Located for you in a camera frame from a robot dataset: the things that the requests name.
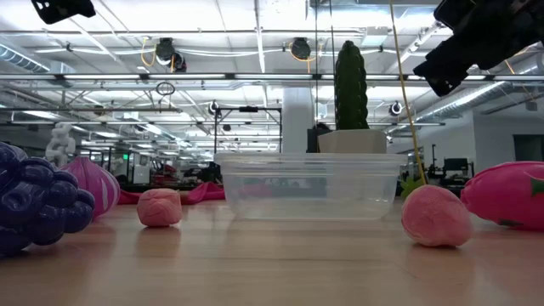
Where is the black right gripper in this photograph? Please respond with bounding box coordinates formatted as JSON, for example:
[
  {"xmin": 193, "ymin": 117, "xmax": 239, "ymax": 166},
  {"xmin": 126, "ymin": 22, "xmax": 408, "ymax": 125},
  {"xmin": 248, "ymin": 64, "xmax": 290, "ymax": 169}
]
[{"xmin": 414, "ymin": 0, "xmax": 544, "ymax": 97}]

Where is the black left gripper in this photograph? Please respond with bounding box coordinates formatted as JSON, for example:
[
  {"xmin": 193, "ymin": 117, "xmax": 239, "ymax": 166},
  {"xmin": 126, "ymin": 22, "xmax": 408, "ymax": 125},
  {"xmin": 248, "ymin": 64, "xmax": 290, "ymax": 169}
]
[{"xmin": 31, "ymin": 0, "xmax": 97, "ymax": 26}]

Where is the red strawberry toy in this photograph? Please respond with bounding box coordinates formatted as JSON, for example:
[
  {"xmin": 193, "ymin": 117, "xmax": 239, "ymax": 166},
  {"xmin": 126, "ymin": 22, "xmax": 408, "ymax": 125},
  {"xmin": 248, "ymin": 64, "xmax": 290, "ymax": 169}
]
[{"xmin": 400, "ymin": 175, "xmax": 426, "ymax": 200}]

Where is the red dragon fruit toy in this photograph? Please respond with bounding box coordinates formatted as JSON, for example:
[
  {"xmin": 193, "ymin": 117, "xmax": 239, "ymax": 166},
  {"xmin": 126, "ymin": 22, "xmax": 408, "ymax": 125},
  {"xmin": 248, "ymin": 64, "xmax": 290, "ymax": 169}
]
[{"xmin": 460, "ymin": 161, "xmax": 544, "ymax": 233}]

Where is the small pink peach toy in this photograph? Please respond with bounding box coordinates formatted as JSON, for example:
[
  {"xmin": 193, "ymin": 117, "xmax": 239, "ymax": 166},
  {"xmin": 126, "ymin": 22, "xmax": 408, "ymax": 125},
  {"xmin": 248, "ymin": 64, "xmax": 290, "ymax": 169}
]
[
  {"xmin": 136, "ymin": 188, "xmax": 184, "ymax": 228},
  {"xmin": 400, "ymin": 184, "xmax": 473, "ymax": 248}
]

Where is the purple grape bunch toy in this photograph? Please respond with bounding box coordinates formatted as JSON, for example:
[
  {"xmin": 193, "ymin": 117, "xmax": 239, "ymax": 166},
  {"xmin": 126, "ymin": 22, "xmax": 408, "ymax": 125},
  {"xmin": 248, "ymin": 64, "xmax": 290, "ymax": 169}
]
[{"xmin": 0, "ymin": 141, "xmax": 96, "ymax": 258}]

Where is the clear plastic tupperware container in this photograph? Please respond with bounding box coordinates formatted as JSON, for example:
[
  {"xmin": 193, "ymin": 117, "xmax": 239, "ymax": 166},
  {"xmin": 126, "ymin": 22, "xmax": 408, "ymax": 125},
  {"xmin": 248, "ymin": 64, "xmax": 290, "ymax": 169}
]
[{"xmin": 213, "ymin": 151, "xmax": 408, "ymax": 221}]

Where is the green cactus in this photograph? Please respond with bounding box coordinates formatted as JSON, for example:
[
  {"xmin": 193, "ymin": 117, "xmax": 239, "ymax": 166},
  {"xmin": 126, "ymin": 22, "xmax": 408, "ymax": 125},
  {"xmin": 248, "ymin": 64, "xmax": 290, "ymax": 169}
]
[{"xmin": 333, "ymin": 40, "xmax": 370, "ymax": 131}]

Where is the black monitor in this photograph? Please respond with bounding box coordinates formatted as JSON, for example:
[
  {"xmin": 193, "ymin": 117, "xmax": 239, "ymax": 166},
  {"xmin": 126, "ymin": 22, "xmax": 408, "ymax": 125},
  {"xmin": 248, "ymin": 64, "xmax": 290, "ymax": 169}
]
[{"xmin": 443, "ymin": 157, "xmax": 469, "ymax": 173}]

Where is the white hexagonal plant pot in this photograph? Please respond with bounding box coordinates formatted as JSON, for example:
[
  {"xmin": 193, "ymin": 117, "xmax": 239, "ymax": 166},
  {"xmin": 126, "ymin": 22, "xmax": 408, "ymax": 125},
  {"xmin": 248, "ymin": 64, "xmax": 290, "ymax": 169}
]
[{"xmin": 317, "ymin": 128, "xmax": 388, "ymax": 155}]

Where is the long ceiling light bar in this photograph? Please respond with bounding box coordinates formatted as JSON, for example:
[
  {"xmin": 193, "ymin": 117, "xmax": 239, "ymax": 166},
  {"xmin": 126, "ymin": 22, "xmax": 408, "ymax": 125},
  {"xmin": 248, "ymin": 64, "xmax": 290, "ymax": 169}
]
[{"xmin": 0, "ymin": 72, "xmax": 544, "ymax": 82}]

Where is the white building column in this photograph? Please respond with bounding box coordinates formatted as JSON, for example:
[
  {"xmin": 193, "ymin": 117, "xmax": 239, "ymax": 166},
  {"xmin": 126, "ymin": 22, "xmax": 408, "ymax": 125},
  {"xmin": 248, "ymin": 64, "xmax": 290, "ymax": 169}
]
[{"xmin": 281, "ymin": 87, "xmax": 316, "ymax": 154}]

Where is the red cloth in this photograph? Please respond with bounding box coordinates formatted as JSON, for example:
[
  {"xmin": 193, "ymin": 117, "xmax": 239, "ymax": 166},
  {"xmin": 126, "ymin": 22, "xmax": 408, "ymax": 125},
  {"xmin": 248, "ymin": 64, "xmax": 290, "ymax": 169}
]
[{"xmin": 117, "ymin": 181, "xmax": 226, "ymax": 206}]

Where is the silver ventilation duct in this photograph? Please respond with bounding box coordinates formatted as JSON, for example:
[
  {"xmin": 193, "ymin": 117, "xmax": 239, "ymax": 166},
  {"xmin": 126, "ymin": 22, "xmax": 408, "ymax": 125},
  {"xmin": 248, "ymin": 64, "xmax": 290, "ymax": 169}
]
[
  {"xmin": 414, "ymin": 63, "xmax": 544, "ymax": 124},
  {"xmin": 0, "ymin": 42, "xmax": 52, "ymax": 74}
]

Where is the yellow cable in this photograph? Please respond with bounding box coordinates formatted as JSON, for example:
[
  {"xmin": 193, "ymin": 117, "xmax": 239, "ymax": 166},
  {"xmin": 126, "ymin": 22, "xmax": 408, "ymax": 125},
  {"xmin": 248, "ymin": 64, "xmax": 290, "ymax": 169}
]
[{"xmin": 388, "ymin": 0, "xmax": 428, "ymax": 187}]

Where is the dark wall window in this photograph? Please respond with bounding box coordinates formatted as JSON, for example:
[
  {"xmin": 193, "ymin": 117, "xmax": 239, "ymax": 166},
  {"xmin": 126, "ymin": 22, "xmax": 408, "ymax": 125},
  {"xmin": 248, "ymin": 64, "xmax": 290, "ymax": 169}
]
[{"xmin": 513, "ymin": 133, "xmax": 544, "ymax": 162}]

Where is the thin black cable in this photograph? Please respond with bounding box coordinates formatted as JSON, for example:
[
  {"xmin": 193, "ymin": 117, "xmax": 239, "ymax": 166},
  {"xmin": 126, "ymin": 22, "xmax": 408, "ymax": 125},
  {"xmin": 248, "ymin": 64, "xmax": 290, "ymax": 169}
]
[{"xmin": 313, "ymin": 0, "xmax": 320, "ymax": 128}]

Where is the black metal rig frame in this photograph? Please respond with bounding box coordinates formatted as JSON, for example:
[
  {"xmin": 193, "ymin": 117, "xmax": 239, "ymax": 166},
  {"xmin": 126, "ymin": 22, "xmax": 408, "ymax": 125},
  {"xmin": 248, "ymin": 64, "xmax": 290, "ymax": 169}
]
[{"xmin": 213, "ymin": 105, "xmax": 283, "ymax": 155}]

